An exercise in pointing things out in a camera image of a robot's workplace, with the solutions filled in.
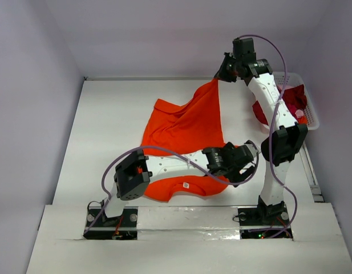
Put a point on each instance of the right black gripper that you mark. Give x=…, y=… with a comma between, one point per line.
x=225, y=69

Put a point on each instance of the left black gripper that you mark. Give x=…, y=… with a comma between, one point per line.
x=235, y=176

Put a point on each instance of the orange t shirt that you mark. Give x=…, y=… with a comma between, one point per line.
x=185, y=129

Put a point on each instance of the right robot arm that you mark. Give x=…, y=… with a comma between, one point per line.
x=286, y=135

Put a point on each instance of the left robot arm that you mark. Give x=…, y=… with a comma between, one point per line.
x=137, y=170

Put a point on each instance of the white plastic basket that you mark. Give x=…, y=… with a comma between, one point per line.
x=295, y=80

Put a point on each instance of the dark red t shirt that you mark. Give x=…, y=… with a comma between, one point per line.
x=257, y=110

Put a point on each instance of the pink garment in basket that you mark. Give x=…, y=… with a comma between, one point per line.
x=296, y=101

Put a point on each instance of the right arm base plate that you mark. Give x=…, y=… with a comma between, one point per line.
x=253, y=225

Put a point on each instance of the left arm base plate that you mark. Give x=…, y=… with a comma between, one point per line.
x=110, y=228

